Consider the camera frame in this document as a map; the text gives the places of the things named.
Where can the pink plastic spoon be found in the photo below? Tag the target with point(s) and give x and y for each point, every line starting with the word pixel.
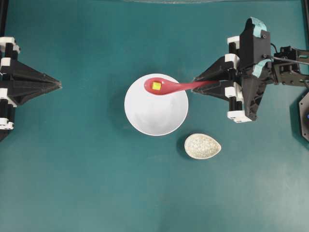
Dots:
pixel 168 86

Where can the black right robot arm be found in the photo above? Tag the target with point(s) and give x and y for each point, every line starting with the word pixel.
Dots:
pixel 286 67

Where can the black right frame rail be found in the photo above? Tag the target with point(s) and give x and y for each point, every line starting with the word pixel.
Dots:
pixel 305 6

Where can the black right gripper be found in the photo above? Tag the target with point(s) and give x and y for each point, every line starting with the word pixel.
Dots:
pixel 249 67

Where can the black left frame rail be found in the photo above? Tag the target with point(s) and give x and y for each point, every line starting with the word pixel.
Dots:
pixel 3 16

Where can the large white bowl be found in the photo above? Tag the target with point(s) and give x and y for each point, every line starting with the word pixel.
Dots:
pixel 155 115

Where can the yellow hexagonal prism block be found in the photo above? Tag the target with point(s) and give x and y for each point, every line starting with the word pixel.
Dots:
pixel 156 86

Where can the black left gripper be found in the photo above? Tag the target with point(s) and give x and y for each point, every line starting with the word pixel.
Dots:
pixel 16 94

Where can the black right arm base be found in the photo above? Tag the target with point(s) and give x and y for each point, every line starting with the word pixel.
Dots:
pixel 299 118

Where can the cream crackle spoon rest dish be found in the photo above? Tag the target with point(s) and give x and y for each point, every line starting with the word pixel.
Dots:
pixel 201 147

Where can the black frame rail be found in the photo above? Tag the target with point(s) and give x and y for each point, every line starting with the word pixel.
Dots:
pixel 305 6
pixel 3 16

